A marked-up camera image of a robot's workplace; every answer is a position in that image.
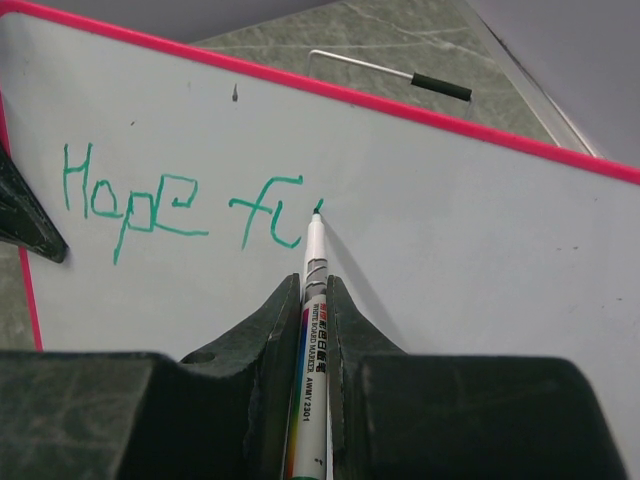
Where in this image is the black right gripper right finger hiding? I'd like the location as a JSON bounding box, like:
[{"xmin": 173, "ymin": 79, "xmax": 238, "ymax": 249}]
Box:
[{"xmin": 327, "ymin": 276, "xmax": 625, "ymax": 479}]

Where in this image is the green capped whiteboard marker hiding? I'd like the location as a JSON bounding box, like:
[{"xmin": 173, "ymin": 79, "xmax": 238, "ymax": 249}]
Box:
[{"xmin": 284, "ymin": 209, "xmax": 329, "ymax": 479}]

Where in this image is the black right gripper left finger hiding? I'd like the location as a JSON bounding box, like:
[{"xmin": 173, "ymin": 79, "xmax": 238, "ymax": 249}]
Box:
[{"xmin": 1, "ymin": 274, "xmax": 301, "ymax": 479}]

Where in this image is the black whiteboard stand foot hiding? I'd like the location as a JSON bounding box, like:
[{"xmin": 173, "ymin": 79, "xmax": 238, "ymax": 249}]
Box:
[{"xmin": 304, "ymin": 49, "xmax": 475, "ymax": 120}]

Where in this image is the pink framed whiteboard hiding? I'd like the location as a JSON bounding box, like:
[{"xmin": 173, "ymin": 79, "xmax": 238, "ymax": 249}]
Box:
[{"xmin": 0, "ymin": 0, "xmax": 640, "ymax": 354}]

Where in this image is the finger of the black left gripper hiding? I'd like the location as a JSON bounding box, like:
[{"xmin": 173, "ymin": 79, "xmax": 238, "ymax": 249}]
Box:
[{"xmin": 0, "ymin": 145, "xmax": 68, "ymax": 264}]

